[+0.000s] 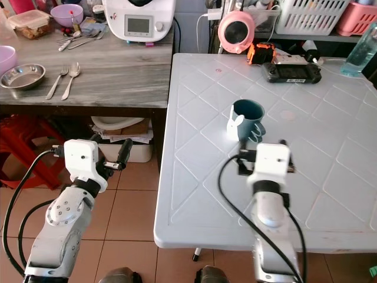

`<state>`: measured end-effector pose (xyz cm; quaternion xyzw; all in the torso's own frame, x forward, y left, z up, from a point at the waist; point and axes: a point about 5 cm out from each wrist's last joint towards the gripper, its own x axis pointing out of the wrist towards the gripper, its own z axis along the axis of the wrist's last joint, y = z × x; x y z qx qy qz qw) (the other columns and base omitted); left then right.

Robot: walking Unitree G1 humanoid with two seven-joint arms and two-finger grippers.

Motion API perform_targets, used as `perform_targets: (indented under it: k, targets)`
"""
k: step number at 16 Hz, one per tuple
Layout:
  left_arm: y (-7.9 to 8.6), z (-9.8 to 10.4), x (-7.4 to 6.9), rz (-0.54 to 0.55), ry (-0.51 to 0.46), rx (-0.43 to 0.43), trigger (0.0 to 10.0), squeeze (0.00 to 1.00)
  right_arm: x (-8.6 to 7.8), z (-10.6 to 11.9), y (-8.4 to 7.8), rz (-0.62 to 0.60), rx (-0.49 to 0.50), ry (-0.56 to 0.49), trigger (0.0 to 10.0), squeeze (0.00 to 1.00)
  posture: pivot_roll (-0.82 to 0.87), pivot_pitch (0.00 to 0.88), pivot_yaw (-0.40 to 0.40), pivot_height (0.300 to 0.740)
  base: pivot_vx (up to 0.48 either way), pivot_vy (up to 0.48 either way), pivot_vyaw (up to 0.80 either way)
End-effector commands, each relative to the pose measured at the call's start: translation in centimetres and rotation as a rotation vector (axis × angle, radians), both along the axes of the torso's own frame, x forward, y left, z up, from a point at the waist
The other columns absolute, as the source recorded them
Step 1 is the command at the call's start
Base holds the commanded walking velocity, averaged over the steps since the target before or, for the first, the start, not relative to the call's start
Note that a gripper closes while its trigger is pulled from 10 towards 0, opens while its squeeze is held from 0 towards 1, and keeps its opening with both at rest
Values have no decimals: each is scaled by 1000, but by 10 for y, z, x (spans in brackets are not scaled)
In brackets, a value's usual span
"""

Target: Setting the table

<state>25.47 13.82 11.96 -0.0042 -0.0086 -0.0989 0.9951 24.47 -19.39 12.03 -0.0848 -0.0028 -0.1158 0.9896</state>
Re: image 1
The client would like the white bowl under table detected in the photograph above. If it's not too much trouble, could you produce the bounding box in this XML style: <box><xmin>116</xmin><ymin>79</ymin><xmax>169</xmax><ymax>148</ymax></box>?
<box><xmin>91</xmin><ymin>116</ymin><xmax>145</xmax><ymax>131</ymax></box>

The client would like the metal spoon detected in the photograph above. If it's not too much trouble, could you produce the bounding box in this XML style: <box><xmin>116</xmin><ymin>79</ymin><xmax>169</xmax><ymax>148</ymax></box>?
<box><xmin>61</xmin><ymin>62</ymin><xmax>82</xmax><ymax>101</ymax></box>

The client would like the loose metal cutlery pile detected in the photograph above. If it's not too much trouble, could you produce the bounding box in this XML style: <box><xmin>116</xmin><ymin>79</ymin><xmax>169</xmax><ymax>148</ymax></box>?
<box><xmin>57</xmin><ymin>28</ymin><xmax>107</xmax><ymax>52</ymax></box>

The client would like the teal mug with white rabbit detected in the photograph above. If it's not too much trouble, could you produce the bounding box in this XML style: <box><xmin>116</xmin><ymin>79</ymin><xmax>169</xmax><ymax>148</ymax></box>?
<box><xmin>226</xmin><ymin>98</ymin><xmax>267</xmax><ymax>144</ymax></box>

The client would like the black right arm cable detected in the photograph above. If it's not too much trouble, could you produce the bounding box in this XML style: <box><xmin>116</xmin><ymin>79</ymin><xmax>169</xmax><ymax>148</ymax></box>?
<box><xmin>217</xmin><ymin>153</ymin><xmax>308</xmax><ymax>283</ymax></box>

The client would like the pink round appliance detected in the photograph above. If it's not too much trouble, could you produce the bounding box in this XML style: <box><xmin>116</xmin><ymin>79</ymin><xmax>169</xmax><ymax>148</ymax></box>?
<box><xmin>217</xmin><ymin>9</ymin><xmax>257</xmax><ymax>55</ymax></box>

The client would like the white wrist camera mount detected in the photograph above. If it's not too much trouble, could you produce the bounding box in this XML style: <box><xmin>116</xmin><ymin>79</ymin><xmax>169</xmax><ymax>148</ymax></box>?
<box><xmin>247</xmin><ymin>142</ymin><xmax>293</xmax><ymax>185</ymax></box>
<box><xmin>63</xmin><ymin>139</ymin><xmax>103</xmax><ymax>190</ymax></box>

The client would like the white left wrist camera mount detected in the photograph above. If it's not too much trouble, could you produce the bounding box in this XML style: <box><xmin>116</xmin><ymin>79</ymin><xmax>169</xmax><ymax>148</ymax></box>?
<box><xmin>63</xmin><ymin>139</ymin><xmax>103</xmax><ymax>190</ymax></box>

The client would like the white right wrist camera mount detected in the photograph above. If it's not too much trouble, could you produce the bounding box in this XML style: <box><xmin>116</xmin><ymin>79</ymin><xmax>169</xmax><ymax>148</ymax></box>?
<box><xmin>247</xmin><ymin>142</ymin><xmax>293</xmax><ymax>185</ymax></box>

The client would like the grey wood-grain table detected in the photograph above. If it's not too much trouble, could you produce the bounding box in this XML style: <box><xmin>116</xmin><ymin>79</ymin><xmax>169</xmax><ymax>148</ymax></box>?
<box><xmin>0</xmin><ymin>27</ymin><xmax>175</xmax><ymax>173</ymax></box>

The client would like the white slotted plastic basket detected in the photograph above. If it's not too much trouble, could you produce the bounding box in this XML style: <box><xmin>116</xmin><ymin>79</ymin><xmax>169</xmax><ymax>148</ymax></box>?
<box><xmin>273</xmin><ymin>0</ymin><xmax>355</xmax><ymax>37</ymax></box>

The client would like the white plastic folding table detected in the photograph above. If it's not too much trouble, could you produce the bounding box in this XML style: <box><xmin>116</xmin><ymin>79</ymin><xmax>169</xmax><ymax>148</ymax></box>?
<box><xmin>153</xmin><ymin>52</ymin><xmax>377</xmax><ymax>262</ymax></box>

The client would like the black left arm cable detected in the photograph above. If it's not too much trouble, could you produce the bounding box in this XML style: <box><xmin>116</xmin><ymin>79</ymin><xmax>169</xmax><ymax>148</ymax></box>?
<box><xmin>2</xmin><ymin>146</ymin><xmax>67</xmax><ymax>278</ymax></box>

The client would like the pink plastic basket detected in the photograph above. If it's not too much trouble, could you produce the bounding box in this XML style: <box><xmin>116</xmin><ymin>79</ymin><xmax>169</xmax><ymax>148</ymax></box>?
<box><xmin>335</xmin><ymin>1</ymin><xmax>377</xmax><ymax>38</ymax></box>

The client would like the clear teal plastic bottle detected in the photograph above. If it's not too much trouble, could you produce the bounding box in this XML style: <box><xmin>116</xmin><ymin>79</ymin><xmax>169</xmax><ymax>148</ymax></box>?
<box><xmin>340</xmin><ymin>22</ymin><xmax>377</xmax><ymax>78</ymax></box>

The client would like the white wall charger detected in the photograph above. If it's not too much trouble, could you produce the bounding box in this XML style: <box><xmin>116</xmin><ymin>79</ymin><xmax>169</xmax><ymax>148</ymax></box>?
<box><xmin>205</xmin><ymin>8</ymin><xmax>223</xmax><ymax>25</ymax></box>

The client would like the small purple bowl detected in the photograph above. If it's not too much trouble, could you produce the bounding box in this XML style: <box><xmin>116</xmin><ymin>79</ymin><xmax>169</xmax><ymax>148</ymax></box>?
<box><xmin>49</xmin><ymin>4</ymin><xmax>85</xmax><ymax>28</ymax></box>

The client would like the white box under table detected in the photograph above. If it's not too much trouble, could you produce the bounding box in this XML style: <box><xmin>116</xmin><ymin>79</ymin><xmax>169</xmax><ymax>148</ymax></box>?
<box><xmin>101</xmin><ymin>140</ymin><xmax>154</xmax><ymax>164</ymax></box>

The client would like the large purple plastic bowl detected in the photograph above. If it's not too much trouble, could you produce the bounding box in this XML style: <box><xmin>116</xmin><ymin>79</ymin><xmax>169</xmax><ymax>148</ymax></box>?
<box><xmin>0</xmin><ymin>45</ymin><xmax>18</xmax><ymax>75</ymax></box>

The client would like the clear food container with lid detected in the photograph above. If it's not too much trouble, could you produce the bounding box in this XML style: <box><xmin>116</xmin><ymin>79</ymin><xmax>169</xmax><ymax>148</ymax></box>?
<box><xmin>6</xmin><ymin>10</ymin><xmax>51</xmax><ymax>40</ymax></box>

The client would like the stainless steel dish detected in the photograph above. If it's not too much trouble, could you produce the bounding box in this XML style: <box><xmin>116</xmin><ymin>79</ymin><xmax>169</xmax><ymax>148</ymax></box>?
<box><xmin>1</xmin><ymin>63</ymin><xmax>47</xmax><ymax>91</ymax></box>

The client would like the red plastic stool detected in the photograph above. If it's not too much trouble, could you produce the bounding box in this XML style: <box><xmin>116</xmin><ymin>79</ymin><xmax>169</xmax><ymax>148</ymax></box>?
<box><xmin>0</xmin><ymin>114</ymin><xmax>67</xmax><ymax>190</ymax></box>

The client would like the orange and black device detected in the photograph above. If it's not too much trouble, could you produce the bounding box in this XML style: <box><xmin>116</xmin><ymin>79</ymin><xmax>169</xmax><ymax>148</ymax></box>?
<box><xmin>246</xmin><ymin>42</ymin><xmax>275</xmax><ymax>66</ymax></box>

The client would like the metal fork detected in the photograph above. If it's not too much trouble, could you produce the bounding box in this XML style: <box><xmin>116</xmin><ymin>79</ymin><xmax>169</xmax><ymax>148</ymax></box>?
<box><xmin>45</xmin><ymin>66</ymin><xmax>69</xmax><ymax>101</ymax></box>

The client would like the white kitchen appliance with screen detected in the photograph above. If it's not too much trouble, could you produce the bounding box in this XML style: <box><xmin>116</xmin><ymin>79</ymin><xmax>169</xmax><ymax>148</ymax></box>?
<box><xmin>102</xmin><ymin>0</ymin><xmax>177</xmax><ymax>44</ymax></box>

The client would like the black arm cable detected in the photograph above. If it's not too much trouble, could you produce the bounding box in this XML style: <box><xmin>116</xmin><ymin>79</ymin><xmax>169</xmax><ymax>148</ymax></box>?
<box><xmin>217</xmin><ymin>153</ymin><xmax>308</xmax><ymax>283</ymax></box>
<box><xmin>2</xmin><ymin>146</ymin><xmax>67</xmax><ymax>278</ymax></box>

